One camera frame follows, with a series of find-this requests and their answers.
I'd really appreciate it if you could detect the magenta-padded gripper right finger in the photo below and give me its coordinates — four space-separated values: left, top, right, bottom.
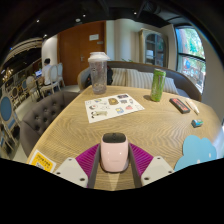
128 142 175 189

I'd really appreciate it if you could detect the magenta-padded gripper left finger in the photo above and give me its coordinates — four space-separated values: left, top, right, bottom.
53 143 102 190

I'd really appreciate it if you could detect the pink computer mouse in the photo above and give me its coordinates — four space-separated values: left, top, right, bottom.
100 132 130 174

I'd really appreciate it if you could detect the blue cloud-shaped mouse pad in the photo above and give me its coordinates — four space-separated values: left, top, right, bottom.
173 134 218 173

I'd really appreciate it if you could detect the yellow square sticker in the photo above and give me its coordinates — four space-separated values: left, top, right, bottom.
29 149 57 174

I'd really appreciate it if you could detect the grey tufted sofa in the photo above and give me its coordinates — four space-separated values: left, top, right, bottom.
19 90 81 158

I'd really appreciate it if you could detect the small teal pack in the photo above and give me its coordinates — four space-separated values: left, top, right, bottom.
191 118 204 129

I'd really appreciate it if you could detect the flat black red box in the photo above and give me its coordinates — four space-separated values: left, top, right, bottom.
169 97 191 115

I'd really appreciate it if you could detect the white sticker sheet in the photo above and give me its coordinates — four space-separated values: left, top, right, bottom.
84 93 146 124

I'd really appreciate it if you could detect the green drink can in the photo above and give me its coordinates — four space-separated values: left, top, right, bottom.
149 68 167 103

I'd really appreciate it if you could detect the striped beige cushion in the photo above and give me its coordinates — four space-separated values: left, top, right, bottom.
162 75 180 95
110 67 128 87
125 68 155 90

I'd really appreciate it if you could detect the group of blue-backed chairs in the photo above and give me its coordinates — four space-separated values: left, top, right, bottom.
0 86 21 158

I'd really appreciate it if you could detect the brown curved sofa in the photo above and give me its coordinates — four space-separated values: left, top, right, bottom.
77 60 203 102

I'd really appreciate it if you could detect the group of white chairs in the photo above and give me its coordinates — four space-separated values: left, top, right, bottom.
25 63 66 101

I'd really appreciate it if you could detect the clear shaker bottle white lid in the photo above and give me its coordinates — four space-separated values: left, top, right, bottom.
87 51 111 95

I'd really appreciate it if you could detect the person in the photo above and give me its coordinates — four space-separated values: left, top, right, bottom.
40 58 54 86

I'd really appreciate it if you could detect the black-framed window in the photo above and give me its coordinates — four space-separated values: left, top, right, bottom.
174 26 207 94

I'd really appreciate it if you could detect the glass-door cabinet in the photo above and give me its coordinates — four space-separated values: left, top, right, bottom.
139 28 169 69

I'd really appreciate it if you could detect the brown wooden door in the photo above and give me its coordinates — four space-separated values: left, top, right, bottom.
57 20 108 86

